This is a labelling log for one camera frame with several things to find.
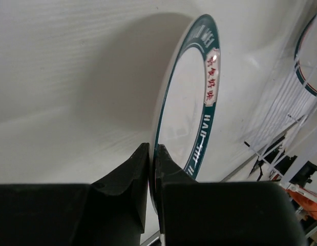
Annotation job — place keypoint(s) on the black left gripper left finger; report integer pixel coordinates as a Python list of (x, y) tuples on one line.
[(110, 211)]

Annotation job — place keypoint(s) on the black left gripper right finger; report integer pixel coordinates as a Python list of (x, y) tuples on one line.
[(221, 213)]

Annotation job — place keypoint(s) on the clear wire dish rack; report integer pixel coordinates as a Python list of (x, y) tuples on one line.
[(286, 138)]

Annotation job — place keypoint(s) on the white plate green rim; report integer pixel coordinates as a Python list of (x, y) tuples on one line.
[(185, 107)]

